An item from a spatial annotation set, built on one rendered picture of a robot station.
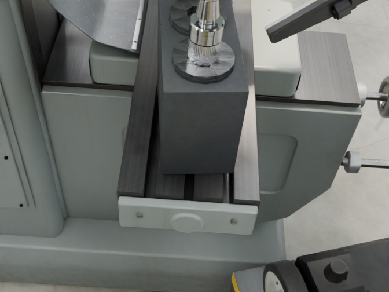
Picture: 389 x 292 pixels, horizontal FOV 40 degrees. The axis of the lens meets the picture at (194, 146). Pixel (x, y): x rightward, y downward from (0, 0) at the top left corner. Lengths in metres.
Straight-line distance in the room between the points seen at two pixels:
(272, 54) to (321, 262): 0.49
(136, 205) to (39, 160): 0.67
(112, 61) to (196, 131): 0.50
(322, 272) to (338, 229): 0.83
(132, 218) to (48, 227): 0.85
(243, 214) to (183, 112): 0.20
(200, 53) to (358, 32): 2.26
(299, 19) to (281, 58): 0.86
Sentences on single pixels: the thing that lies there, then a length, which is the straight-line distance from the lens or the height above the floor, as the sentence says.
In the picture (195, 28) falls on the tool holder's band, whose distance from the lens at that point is 0.71.
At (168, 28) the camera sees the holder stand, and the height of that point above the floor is 1.17.
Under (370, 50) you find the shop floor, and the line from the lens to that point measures 2.86.
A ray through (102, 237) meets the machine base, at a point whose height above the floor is 0.20.
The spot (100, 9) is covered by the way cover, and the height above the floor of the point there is 0.94.
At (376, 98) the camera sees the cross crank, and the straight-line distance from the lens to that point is 1.53.
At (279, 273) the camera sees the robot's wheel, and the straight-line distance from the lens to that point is 1.24.
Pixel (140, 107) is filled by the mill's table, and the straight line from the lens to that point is 0.96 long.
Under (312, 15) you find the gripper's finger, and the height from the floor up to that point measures 1.44.
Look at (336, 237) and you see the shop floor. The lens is 2.05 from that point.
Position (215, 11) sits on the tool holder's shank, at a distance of 0.70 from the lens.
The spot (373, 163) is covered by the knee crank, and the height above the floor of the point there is 0.57.
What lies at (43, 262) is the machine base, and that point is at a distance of 1.76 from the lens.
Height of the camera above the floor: 1.67
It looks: 50 degrees down
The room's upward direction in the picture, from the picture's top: 5 degrees clockwise
